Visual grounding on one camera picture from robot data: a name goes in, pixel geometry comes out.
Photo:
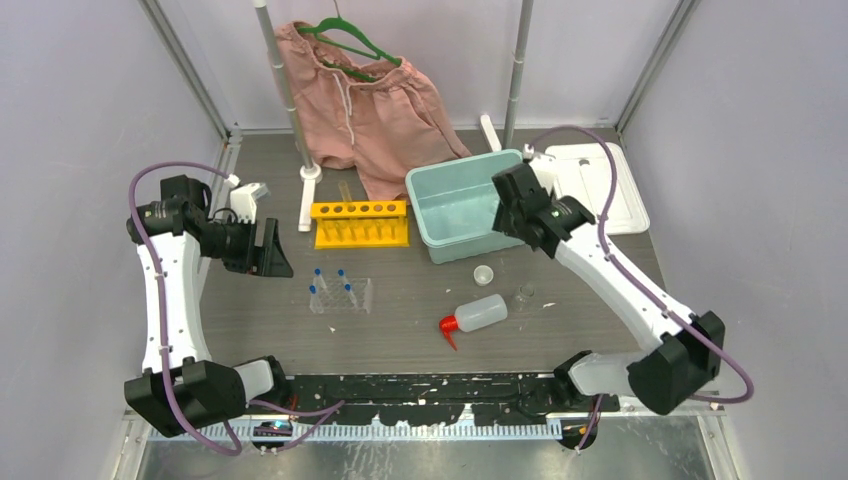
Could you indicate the small white cup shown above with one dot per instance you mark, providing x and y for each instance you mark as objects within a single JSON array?
[{"x": 483, "y": 275}]

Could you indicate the white rack foot right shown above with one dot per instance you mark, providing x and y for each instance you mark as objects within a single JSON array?
[{"x": 489, "y": 133}]

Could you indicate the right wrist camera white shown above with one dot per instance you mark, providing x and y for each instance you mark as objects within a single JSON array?
[{"x": 545, "y": 167}]

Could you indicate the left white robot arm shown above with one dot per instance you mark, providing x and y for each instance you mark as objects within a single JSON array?
[{"x": 180, "y": 385}]

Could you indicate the left metal rack pole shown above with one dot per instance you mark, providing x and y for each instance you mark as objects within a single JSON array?
[{"x": 281, "y": 80}]

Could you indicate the small clear glass beaker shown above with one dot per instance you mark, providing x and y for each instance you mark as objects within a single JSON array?
[{"x": 523, "y": 298}]

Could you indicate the yellow test tube rack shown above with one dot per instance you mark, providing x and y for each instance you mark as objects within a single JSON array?
[{"x": 361, "y": 224}]

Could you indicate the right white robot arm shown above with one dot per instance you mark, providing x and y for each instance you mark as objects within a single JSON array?
[{"x": 671, "y": 362}]

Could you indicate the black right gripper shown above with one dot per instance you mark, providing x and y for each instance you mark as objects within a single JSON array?
[{"x": 502, "y": 221}]

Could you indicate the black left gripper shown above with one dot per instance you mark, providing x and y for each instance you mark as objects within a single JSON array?
[{"x": 267, "y": 260}]

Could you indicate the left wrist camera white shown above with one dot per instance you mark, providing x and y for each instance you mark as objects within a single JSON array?
[{"x": 244, "y": 201}]

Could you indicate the clear test tube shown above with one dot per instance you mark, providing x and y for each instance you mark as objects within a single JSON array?
[{"x": 346, "y": 196}]

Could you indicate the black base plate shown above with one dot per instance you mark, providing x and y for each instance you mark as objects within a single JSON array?
[{"x": 494, "y": 399}]

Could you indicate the teal plastic bin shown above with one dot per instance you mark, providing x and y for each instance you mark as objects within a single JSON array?
[{"x": 455, "y": 204}]

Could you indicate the clear acrylic tube rack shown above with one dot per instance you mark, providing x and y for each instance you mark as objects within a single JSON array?
[{"x": 335, "y": 301}]

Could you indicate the white wash bottle red cap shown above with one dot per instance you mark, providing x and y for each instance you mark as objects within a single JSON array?
[{"x": 473, "y": 316}]

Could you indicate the pink shorts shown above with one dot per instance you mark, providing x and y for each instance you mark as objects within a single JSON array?
[{"x": 381, "y": 119}]

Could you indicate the right metal rack pole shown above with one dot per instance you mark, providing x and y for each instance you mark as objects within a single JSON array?
[{"x": 519, "y": 55}]

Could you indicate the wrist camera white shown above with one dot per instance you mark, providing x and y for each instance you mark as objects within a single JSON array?
[
  {"x": 545, "y": 167},
  {"x": 244, "y": 201}
]

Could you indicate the metal rack pole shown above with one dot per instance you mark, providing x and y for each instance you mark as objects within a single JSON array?
[
  {"x": 519, "y": 55},
  {"x": 281, "y": 80}
]

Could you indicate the white bin lid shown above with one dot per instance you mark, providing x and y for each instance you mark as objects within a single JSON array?
[{"x": 600, "y": 178}]

